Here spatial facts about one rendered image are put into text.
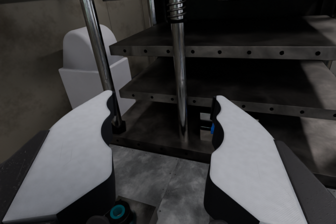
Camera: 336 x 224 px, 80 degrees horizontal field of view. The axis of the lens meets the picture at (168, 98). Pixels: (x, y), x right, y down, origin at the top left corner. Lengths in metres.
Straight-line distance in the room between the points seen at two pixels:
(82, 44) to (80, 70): 0.29
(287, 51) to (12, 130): 2.58
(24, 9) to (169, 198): 2.38
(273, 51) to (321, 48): 0.15
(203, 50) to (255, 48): 0.21
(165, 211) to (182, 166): 0.22
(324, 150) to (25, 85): 2.64
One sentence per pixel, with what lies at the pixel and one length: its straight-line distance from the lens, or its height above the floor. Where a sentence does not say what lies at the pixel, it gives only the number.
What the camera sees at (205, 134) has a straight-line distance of 1.10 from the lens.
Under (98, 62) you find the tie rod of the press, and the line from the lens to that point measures 1.08.
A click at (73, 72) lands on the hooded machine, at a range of 2.43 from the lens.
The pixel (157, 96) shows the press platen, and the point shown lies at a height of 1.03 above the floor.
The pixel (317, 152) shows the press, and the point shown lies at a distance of 1.20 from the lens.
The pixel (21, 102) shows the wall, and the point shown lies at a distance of 2.71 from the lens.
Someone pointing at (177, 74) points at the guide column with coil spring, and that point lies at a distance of 0.92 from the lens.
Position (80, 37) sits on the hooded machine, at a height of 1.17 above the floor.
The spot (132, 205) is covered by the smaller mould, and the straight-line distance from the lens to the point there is 0.80.
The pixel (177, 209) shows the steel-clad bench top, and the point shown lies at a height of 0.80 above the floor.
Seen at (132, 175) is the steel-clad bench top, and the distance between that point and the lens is 0.98.
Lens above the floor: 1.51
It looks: 28 degrees down
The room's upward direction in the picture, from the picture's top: 6 degrees counter-clockwise
